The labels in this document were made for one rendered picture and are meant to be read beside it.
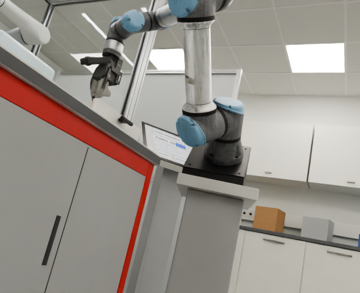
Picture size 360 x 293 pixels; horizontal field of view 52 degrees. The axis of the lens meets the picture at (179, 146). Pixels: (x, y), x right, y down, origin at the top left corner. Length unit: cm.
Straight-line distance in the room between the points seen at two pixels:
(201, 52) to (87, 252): 66
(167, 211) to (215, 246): 94
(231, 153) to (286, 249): 271
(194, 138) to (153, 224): 104
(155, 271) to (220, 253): 95
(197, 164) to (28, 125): 78
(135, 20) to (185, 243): 82
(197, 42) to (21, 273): 78
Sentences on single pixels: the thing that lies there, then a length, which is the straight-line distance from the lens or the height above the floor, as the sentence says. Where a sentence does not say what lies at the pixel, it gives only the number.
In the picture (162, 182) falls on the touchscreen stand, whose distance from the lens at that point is 219.
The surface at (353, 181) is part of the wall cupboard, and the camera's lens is 442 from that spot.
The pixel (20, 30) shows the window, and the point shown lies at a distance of 154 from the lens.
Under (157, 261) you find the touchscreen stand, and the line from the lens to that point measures 219.
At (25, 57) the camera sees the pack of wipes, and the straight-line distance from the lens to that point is 77.
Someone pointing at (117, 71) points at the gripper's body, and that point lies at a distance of 150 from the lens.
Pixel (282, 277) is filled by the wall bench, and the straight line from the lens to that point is 399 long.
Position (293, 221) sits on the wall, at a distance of 470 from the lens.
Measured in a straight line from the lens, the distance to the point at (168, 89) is 340.
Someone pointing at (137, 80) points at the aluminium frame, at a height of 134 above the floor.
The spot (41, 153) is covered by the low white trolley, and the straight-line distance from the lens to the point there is 76.
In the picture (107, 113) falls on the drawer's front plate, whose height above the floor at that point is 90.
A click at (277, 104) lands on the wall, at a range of 524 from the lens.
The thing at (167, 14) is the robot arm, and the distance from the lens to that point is 145.
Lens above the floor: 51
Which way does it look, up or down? 15 degrees up
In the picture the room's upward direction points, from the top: 13 degrees clockwise
